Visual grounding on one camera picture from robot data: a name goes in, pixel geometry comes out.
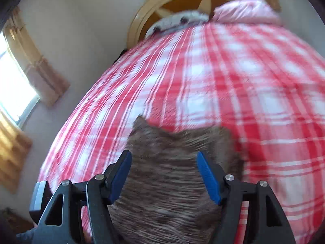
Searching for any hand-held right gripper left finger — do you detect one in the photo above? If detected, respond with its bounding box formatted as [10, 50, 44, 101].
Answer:
[32, 150, 133, 244]

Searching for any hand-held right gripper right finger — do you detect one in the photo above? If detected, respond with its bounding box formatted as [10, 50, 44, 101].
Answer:
[196, 151, 296, 244]

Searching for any brown knitted sweater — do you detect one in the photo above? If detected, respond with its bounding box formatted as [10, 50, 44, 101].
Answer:
[107, 114, 245, 244]

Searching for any person's left forearm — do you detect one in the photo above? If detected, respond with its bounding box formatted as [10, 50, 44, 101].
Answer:
[15, 227, 39, 244]

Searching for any red plaid blanket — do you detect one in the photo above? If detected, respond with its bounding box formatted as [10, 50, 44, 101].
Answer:
[38, 22, 325, 244]

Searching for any white patterned pillow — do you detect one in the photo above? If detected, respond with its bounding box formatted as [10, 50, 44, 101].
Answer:
[145, 10, 210, 38]

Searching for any pink pillow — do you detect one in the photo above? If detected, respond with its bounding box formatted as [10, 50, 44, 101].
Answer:
[212, 0, 284, 26]

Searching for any cream wooden headboard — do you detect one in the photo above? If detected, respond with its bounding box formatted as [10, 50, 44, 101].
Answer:
[126, 0, 252, 49]

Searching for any side wall window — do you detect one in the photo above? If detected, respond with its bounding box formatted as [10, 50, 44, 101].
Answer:
[0, 30, 40, 128]

